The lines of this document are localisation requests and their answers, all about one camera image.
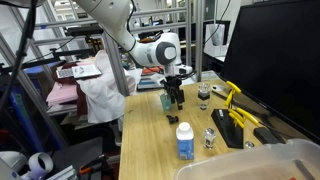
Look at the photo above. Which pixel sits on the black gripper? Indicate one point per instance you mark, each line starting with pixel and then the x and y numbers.
pixel 173 83

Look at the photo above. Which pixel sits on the long silver metal rod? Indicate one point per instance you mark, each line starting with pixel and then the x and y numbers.
pixel 304 169

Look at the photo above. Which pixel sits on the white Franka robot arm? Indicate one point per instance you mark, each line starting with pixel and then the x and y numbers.
pixel 110 13

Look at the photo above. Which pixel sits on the white appliance box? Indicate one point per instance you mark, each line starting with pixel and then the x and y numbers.
pixel 215 36

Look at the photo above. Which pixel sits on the clear plastic storage box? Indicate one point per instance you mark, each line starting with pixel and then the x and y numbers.
pixel 253 163

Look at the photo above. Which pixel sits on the teal plastic cup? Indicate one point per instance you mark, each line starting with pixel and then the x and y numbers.
pixel 165 104

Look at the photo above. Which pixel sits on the small black clip part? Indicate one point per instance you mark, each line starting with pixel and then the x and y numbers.
pixel 172 119

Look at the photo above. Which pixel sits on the clear black grinder jar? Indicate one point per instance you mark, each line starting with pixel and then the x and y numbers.
pixel 203 95

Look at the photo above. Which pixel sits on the stack of books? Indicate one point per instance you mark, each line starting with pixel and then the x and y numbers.
pixel 150 80

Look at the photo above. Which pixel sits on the white blue plastic bottle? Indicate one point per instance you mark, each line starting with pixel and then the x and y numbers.
pixel 185 143

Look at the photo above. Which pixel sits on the small clear glass jar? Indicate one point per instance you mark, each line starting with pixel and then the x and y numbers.
pixel 209 138

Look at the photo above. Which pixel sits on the black hex key stand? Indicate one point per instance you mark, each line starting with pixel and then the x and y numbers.
pixel 230 131

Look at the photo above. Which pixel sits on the white cloth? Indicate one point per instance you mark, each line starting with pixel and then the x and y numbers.
pixel 103 93

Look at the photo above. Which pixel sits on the small silver round knob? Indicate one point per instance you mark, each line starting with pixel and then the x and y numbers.
pixel 249 144

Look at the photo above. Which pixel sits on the orange black bar clamp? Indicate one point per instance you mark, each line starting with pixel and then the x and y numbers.
pixel 93 165

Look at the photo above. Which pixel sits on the large black monitor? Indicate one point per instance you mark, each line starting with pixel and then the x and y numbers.
pixel 276 50

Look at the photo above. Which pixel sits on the pink cloth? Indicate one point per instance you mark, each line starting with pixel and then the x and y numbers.
pixel 63 93

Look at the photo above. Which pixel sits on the short aluminium extrusion piece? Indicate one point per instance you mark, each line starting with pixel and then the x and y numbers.
pixel 63 173

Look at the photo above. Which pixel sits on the white round-holed device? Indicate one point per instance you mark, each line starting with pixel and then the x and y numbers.
pixel 40 165

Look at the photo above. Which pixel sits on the blue panel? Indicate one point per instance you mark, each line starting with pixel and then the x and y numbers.
pixel 23 116

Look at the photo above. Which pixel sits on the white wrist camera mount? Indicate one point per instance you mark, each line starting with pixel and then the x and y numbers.
pixel 184 69

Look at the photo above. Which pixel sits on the aluminium frame structure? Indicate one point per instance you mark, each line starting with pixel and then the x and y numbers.
pixel 199 40

